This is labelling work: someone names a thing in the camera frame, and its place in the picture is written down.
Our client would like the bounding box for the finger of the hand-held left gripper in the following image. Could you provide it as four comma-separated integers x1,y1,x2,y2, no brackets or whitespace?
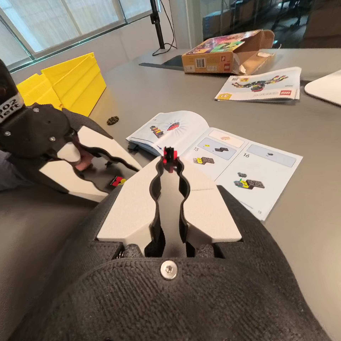
38,159,123,203
77,125,143,172

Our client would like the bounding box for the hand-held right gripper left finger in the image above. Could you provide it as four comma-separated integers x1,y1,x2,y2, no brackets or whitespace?
96,156,166,257

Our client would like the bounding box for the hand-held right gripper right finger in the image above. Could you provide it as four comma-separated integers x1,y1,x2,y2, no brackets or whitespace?
177,157,243,243

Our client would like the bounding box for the red black lego clip assembly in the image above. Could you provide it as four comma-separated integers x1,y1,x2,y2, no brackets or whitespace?
163,146,179,174

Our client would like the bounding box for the long black red yellow lego assembly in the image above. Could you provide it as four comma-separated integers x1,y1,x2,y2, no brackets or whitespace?
109,175,127,189

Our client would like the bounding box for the yellow cardboard lego box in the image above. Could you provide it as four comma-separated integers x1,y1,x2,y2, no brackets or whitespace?
181,29,275,76

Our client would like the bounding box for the person's left hand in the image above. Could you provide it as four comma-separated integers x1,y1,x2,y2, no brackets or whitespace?
72,133,94,171

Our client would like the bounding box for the open instruction booklet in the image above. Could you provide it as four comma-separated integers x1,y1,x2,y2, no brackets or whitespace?
126,110,304,221

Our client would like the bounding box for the large white-framed window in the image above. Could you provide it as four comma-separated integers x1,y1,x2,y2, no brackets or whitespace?
0,0,161,72

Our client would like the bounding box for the closed booklet with colourful cover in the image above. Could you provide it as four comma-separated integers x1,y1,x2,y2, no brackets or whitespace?
214,67,302,102

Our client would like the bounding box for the black cable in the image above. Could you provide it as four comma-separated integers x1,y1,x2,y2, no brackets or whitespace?
152,0,178,57

